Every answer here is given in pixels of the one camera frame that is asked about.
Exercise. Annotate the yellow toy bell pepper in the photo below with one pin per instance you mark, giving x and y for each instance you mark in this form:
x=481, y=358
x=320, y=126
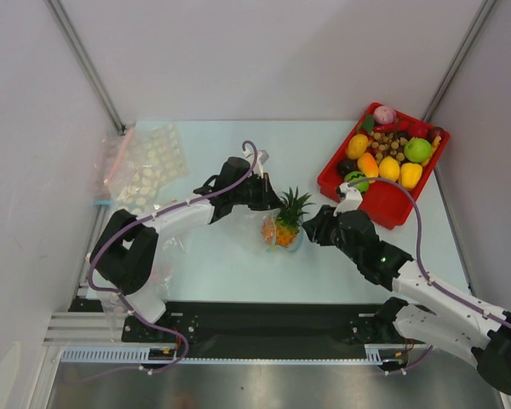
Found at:
x=410, y=174

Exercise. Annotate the dark red toy cherry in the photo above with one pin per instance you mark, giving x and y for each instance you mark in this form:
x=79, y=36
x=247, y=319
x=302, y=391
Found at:
x=435, y=135

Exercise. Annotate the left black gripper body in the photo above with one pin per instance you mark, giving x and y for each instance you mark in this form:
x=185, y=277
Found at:
x=252, y=193

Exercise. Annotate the yellow toy lemon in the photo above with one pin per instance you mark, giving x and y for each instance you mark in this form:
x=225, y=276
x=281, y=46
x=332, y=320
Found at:
x=389, y=168

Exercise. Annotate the green toy apple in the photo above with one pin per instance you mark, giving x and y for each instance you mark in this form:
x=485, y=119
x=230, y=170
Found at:
x=417, y=150

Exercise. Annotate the red plastic tray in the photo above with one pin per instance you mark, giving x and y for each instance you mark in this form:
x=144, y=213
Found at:
x=386, y=202

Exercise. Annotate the orange yellow toy mango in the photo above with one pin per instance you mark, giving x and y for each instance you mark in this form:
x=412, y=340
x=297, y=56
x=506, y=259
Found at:
x=367, y=165

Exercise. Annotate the brown toy nut cluster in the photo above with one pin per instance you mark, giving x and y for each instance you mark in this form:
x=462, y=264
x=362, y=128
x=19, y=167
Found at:
x=390, y=144

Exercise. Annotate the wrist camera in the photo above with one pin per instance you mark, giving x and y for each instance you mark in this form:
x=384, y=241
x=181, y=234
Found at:
x=261, y=158
x=350, y=198

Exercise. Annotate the red toy chili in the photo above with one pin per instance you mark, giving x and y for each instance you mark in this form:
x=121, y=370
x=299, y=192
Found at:
x=385, y=128

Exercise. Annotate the white cable duct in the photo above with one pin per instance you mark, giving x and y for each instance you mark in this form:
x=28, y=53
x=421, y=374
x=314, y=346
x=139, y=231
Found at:
x=368, y=355

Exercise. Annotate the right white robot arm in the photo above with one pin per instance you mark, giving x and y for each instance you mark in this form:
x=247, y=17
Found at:
x=425, y=308

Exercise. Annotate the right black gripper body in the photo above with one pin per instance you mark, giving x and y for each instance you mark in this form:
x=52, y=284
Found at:
x=324, y=226

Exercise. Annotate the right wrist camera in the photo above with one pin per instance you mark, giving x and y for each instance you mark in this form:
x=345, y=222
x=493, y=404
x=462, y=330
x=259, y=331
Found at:
x=350, y=198

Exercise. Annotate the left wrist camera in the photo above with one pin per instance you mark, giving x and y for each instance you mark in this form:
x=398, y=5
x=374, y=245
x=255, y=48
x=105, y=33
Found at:
x=261, y=158

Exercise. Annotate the dotted zip bag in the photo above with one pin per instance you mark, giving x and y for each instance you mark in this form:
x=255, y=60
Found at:
x=149, y=157

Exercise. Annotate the pink toy onion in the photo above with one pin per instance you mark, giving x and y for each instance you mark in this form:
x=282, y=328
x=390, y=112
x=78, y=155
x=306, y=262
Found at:
x=384, y=115

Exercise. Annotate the clear blue-zipper bag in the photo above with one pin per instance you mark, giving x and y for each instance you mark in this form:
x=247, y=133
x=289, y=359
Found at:
x=260, y=231

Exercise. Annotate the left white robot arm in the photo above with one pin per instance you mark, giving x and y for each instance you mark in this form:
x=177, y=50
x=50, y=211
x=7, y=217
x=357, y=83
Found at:
x=122, y=260

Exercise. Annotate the yellow toy potato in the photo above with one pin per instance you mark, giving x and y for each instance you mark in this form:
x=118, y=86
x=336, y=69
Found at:
x=357, y=146

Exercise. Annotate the green toy watermelon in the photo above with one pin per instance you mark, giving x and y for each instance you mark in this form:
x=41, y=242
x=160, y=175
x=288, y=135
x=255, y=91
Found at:
x=359, y=180

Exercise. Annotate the toy pineapple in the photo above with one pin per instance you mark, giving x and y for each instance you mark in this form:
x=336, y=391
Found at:
x=287, y=217

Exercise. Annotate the pink zipper bag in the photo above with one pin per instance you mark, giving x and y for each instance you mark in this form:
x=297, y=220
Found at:
x=110, y=154

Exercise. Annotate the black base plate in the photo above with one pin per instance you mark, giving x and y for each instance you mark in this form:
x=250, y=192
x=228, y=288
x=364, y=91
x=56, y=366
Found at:
x=294, y=330

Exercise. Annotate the dark purple toy plum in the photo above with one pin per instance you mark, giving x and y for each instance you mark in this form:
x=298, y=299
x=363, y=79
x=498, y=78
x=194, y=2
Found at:
x=346, y=166

